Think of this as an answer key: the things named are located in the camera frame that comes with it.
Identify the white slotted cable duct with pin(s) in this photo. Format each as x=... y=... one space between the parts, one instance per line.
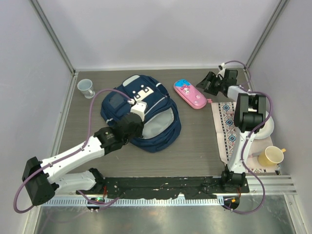
x=75 y=201

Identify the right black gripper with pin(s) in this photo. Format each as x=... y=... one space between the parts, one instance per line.
x=203 y=84

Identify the light blue footed cup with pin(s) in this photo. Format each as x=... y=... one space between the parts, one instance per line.
x=85 y=86

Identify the cream yellow mug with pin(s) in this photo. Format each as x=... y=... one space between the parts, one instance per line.
x=271 y=156

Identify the white shallow bowl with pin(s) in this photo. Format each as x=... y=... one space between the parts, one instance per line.
x=266 y=130

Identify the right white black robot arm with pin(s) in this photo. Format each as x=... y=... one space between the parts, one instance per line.
x=249 y=117

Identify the pink cartoon pencil case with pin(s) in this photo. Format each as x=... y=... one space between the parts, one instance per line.
x=190 y=94

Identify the patterned beige placemat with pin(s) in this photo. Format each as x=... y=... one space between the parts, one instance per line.
x=223 y=114

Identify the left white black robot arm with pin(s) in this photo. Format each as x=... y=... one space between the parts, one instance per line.
x=43 y=179

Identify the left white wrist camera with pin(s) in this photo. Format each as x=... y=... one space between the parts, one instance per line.
x=138 y=107

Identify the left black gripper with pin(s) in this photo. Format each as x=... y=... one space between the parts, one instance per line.
x=140 y=134

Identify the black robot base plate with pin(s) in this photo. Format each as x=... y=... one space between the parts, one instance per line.
x=192 y=187

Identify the navy blue student backpack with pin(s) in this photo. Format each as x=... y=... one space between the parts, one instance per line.
x=162 y=124

